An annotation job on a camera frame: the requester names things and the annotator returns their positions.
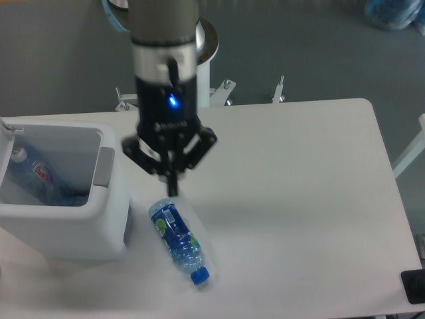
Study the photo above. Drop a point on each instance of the clear bottle in trash can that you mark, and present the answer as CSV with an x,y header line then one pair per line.
x,y
35,174

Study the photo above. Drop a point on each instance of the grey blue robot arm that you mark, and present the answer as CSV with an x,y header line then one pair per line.
x,y
163,38

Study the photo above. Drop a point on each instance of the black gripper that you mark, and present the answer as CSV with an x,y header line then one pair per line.
x,y
170,137

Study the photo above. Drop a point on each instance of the white pedestal base frame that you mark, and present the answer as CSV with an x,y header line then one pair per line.
x,y
217,97

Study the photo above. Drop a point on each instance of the white frame bar right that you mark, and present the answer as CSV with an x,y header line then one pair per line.
x,y
411,152

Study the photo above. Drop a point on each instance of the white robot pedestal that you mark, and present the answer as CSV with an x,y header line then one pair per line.
x,y
203,85

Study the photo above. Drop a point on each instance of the blue plastic bag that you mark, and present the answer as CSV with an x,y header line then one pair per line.
x,y
392,15

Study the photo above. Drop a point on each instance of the black device at table edge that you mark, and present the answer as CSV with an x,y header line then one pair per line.
x,y
413,283

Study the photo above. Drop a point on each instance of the blue label plastic bottle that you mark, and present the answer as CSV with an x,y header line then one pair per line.
x,y
184,248

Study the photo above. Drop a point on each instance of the white trash can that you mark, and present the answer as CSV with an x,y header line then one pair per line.
x,y
86,157

